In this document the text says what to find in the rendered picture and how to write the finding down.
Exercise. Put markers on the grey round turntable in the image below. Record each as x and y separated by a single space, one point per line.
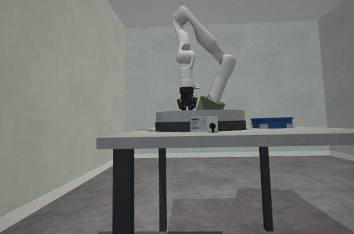
200 121

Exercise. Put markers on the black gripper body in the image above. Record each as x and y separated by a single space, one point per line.
186 92

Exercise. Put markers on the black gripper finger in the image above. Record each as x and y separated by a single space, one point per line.
181 103
191 106

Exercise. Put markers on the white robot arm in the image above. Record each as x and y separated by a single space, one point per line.
227 62

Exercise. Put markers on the blue plastic crate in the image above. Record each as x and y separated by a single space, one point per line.
272 123

